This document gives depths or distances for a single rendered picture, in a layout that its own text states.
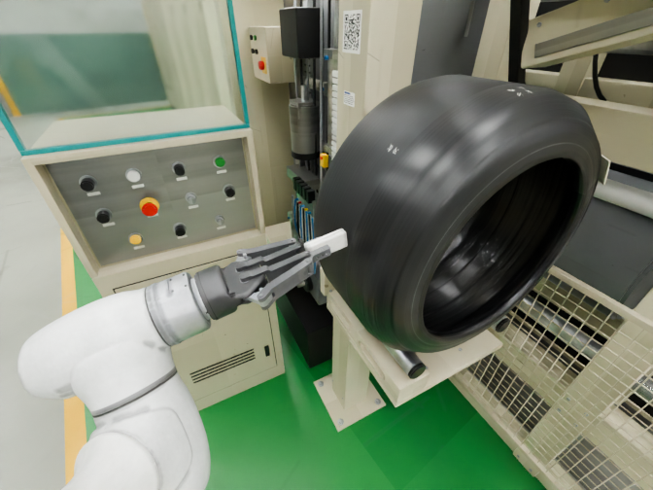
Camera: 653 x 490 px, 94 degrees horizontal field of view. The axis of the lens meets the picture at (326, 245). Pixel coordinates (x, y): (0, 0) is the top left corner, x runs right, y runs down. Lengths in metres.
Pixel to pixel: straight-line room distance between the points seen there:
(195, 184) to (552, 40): 0.99
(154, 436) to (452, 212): 0.46
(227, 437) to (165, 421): 1.25
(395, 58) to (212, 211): 0.71
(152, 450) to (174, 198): 0.78
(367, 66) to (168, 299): 0.59
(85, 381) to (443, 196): 0.49
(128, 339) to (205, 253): 0.71
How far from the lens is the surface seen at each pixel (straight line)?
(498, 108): 0.51
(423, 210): 0.44
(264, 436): 1.67
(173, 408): 0.48
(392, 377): 0.78
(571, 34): 0.92
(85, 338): 0.47
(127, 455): 0.45
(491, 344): 1.00
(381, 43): 0.76
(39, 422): 2.15
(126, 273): 1.16
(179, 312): 0.44
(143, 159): 1.04
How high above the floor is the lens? 1.52
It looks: 36 degrees down
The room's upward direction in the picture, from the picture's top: straight up
